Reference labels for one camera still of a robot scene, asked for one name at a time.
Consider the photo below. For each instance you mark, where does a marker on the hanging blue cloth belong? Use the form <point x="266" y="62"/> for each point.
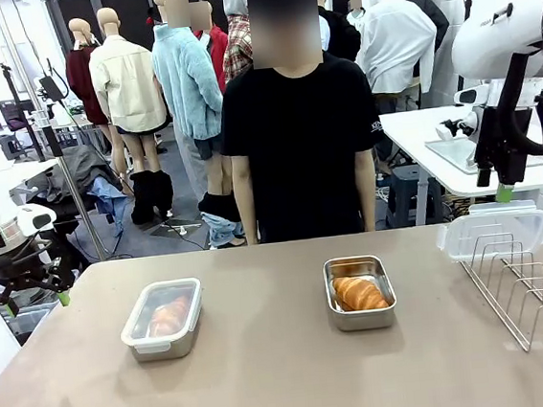
<point x="114" y="206"/>

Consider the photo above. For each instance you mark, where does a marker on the gray flat tray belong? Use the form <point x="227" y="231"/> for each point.
<point x="454" y="152"/>

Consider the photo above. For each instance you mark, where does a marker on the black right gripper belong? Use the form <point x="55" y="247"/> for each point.
<point x="506" y="147"/>

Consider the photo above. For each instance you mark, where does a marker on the mannequin in plaid shirt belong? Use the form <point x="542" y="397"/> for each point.
<point x="238" y="53"/>

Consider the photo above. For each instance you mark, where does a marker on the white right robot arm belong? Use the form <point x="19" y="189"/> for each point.
<point x="491" y="38"/>

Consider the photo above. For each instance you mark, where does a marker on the crumpled blue jeans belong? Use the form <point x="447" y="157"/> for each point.
<point x="223" y="229"/>

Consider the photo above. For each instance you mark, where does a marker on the person's left forearm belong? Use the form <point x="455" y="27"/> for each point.
<point x="367" y="189"/>

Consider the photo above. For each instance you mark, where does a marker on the gray plastic stool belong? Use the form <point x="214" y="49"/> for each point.
<point x="402" y="191"/>

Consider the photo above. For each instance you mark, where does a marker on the person's right forearm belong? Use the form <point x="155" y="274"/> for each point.
<point x="245" y="201"/>

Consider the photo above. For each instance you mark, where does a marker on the golden croissant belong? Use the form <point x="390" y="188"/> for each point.
<point x="167" y="314"/>
<point x="357" y="294"/>

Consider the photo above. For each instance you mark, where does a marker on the person in black t-shirt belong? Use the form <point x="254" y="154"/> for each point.
<point x="299" y="138"/>

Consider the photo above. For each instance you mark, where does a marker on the rectangular steel container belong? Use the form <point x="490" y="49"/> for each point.
<point x="362" y="321"/>
<point x="170" y="350"/>

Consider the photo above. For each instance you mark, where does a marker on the mannequin in black white top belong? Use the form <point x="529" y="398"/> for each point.
<point x="433" y="14"/>

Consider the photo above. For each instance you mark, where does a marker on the mannequin in black jacket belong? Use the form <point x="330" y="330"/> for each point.
<point x="344" y="37"/>

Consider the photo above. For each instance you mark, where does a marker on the mannequin in dark red jacket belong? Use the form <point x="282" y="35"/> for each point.
<point x="81" y="77"/>

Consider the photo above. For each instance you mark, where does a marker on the white work table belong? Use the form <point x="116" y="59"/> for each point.
<point x="415" y="151"/>

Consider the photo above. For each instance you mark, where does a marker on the silver slanted stand pole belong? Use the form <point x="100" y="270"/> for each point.
<point x="52" y="140"/>

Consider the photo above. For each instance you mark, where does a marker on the mannequin in light blue fleece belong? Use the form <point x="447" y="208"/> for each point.
<point x="188" y="86"/>

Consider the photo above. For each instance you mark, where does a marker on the dark floor base plate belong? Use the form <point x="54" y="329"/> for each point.
<point x="168" y="230"/>

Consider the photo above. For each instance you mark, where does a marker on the clear plastic clip lid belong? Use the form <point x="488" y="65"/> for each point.
<point x="495" y="227"/>
<point x="140" y="338"/>

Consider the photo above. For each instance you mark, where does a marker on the black mannequin boot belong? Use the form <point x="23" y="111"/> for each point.
<point x="164" y="190"/>
<point x="143" y="196"/>

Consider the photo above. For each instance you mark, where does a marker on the clear plastic storage bin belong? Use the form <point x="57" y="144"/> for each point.
<point x="32" y="320"/>

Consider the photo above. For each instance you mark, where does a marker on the mannequin in white shirt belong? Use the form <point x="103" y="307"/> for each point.
<point x="391" y="43"/>

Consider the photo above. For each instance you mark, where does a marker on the black monitor on stand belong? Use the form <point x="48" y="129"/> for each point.
<point x="50" y="87"/>

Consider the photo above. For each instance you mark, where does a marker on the mannequin in cream jacket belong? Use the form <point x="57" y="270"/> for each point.
<point x="125" y="83"/>

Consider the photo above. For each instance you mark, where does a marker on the gray clothes pile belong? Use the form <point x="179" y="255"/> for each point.
<point x="80" y="164"/>

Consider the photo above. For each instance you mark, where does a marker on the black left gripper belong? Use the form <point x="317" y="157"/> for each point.
<point x="24" y="279"/>

